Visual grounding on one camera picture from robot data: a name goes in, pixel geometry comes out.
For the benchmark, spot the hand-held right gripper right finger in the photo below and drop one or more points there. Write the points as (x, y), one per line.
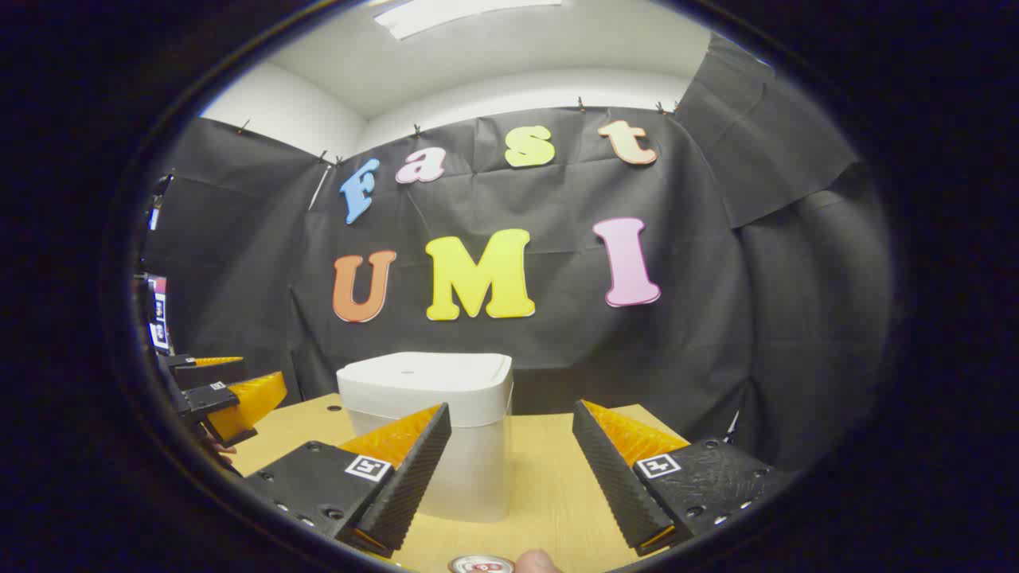
(613, 485)

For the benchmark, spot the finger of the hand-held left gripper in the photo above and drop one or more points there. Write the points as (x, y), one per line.
(211, 396)
(185, 372)

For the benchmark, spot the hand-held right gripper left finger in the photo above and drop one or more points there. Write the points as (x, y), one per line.
(414, 477)

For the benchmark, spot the white desktop garbage bin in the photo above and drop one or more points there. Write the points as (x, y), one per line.
(446, 398)

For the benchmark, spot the red pop can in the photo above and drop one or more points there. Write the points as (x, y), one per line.
(478, 566)

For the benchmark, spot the wooden desktop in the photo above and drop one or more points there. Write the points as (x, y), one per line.
(549, 477)

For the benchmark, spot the computer monitor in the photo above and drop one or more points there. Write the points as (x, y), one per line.
(159, 314)

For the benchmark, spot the black backdrop cloth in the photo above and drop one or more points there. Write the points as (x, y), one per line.
(716, 318)

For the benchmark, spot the ceiling light panel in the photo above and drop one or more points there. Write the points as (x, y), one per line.
(462, 14)

